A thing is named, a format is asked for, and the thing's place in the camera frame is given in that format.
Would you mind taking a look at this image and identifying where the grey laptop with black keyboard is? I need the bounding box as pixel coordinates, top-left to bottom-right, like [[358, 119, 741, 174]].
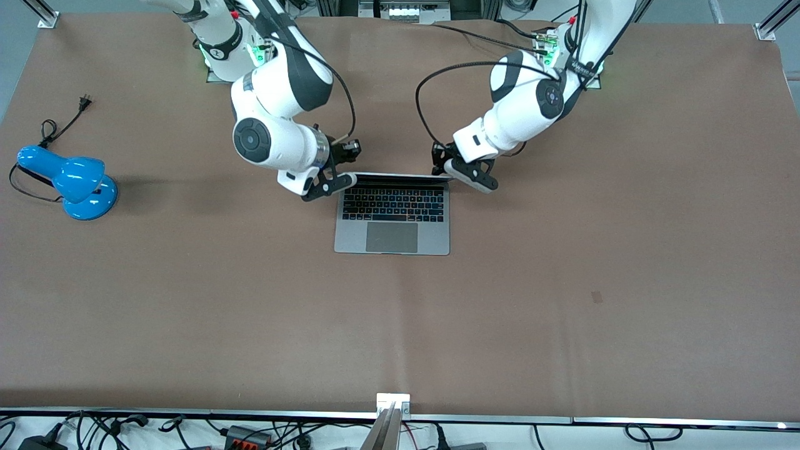
[[334, 173, 452, 256]]

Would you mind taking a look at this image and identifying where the white box with ports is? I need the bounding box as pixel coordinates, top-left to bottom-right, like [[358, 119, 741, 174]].
[[359, 0, 452, 24]]

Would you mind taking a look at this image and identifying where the brown table cover sheet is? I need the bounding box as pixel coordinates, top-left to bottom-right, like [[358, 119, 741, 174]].
[[0, 12, 800, 421]]

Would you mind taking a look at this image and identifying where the blue desk lamp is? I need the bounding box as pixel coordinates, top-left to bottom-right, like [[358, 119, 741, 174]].
[[17, 146, 118, 221]]

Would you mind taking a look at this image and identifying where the aluminium profile bar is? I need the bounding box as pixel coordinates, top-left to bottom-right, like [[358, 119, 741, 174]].
[[359, 401, 404, 450]]

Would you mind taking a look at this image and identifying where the black and orange connector block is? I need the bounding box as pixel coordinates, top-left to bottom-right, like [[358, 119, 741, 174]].
[[224, 425, 274, 448]]

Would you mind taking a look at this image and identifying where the black power adapter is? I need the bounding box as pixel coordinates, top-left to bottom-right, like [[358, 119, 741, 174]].
[[19, 434, 69, 450]]

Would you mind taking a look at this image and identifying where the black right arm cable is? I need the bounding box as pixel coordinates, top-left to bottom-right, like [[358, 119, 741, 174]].
[[250, 0, 362, 158]]

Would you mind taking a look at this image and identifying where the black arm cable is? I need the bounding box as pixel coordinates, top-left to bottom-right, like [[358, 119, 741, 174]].
[[250, 0, 362, 158], [416, 0, 638, 151]]

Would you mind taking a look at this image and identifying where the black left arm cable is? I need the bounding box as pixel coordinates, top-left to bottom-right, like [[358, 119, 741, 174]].
[[416, 0, 638, 151]]

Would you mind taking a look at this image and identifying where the thick black braided cable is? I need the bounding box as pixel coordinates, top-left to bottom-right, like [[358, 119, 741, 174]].
[[431, 22, 551, 56]]

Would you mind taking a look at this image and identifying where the black cable with metal connector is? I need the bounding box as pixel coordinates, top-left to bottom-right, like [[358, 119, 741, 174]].
[[497, 19, 557, 44]]

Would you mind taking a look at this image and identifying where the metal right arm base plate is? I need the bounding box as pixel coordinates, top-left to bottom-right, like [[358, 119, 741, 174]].
[[206, 28, 279, 83]]

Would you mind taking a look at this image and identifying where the black left arm strap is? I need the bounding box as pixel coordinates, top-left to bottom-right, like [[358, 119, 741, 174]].
[[566, 59, 604, 79]]

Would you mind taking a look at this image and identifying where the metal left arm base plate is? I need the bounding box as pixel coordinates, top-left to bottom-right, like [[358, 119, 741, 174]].
[[536, 28, 604, 89]]

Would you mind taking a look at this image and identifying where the white metal bracket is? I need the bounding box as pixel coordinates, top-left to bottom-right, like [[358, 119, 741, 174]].
[[376, 392, 411, 418]]

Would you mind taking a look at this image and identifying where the black lamp cord with plug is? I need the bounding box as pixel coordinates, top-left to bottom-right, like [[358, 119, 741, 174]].
[[9, 94, 93, 204]]

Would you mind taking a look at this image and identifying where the metal table edge rail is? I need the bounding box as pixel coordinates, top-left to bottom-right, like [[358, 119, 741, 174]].
[[0, 407, 800, 431]]

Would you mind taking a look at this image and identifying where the aluminium corner post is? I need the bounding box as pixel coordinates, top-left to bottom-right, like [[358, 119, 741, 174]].
[[753, 0, 800, 41], [24, 0, 60, 29]]

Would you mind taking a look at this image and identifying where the black looped cable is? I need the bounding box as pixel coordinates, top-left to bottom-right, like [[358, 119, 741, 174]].
[[625, 424, 683, 442]]

